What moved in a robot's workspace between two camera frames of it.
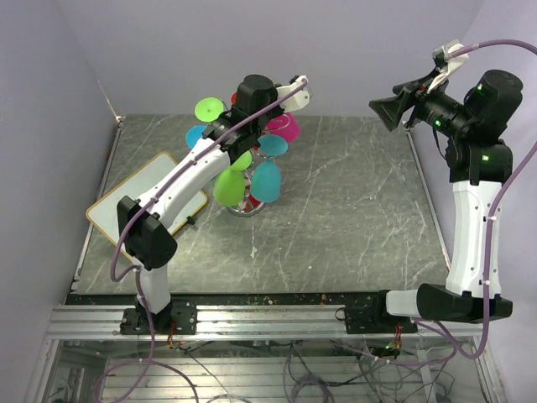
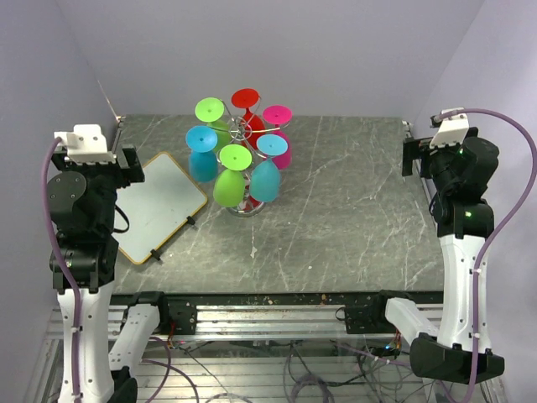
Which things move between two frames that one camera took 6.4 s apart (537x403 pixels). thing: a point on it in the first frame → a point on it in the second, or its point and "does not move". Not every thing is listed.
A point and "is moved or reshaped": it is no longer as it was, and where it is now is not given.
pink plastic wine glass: [285, 125] is moved or reshaped
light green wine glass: [208, 109] does not move
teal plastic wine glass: [266, 181] does not move
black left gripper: [279, 111] → [129, 173]
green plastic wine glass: [229, 182] does not move
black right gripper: [412, 93] → [414, 148]
